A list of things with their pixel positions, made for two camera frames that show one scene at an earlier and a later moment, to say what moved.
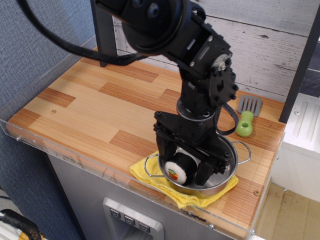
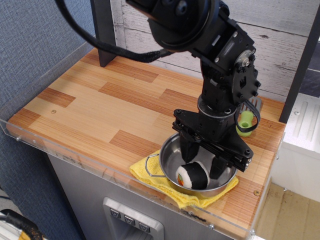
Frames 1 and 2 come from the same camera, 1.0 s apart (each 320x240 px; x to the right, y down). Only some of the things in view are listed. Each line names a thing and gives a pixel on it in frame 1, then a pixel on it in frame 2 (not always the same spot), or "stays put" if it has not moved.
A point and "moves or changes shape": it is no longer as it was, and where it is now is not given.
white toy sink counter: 297,168 stays put
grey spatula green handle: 249,106 stays put
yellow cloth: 147,168 stays put
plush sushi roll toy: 182,170 moves or changes shape
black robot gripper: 198,135 → 219,136
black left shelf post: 104,30 stays put
